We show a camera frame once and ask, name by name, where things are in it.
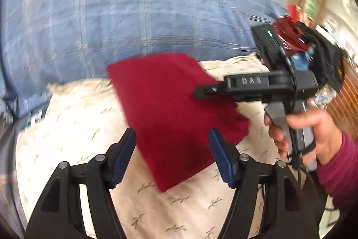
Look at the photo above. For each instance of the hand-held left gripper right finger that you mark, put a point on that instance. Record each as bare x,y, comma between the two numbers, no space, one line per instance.
221,156

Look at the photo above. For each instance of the person's right hand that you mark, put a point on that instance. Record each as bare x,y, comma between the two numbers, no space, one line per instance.
324,129

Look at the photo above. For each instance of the dark cluttered bag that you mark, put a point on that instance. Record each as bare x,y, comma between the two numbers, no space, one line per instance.
327,62

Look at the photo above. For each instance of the cream leaf print bedsheet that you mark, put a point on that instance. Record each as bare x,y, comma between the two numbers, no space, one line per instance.
70,121

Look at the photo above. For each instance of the red plastic bag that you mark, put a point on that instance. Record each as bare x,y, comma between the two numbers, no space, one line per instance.
288,31

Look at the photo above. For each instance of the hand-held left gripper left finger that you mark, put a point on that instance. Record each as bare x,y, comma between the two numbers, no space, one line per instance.
123,156

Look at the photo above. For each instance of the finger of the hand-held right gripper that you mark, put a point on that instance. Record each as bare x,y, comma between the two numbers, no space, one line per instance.
209,90

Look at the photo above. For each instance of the dark red small garment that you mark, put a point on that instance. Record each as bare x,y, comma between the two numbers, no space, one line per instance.
167,101

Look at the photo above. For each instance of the blue plaid blanket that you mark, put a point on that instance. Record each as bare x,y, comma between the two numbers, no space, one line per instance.
98,17

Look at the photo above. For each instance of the wooden furniture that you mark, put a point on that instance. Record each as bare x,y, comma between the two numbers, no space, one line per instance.
345,104

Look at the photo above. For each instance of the person's right forearm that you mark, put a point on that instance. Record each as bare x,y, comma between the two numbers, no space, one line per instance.
341,171

